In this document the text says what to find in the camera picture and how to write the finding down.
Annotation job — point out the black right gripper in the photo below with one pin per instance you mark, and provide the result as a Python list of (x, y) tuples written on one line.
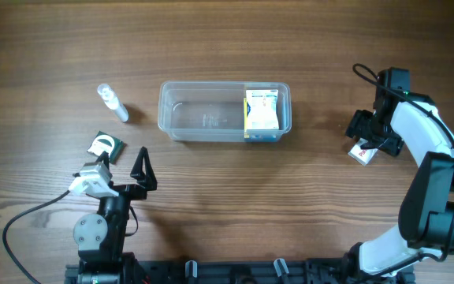
[(392, 144)]

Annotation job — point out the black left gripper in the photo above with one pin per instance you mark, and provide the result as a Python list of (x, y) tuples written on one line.
[(146, 179)]

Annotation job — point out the white caplet medicine box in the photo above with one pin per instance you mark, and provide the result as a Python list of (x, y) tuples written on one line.
[(362, 156)]

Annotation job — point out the white Hansaplast plaster box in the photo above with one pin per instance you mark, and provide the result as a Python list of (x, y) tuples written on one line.
[(260, 109)]

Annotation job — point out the blue lozenge box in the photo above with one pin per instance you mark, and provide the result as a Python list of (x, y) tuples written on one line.
[(260, 135)]

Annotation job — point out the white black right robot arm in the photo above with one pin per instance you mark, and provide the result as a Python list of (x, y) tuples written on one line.
[(425, 226)]

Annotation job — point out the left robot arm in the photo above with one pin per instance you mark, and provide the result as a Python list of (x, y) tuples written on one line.
[(101, 236)]

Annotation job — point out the clear plastic container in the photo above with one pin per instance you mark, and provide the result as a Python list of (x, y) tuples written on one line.
[(213, 111)]

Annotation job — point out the green white small box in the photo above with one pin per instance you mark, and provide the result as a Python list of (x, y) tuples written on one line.
[(104, 142)]

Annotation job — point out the white spray bottle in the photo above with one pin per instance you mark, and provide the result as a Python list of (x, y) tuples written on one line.
[(111, 100)]

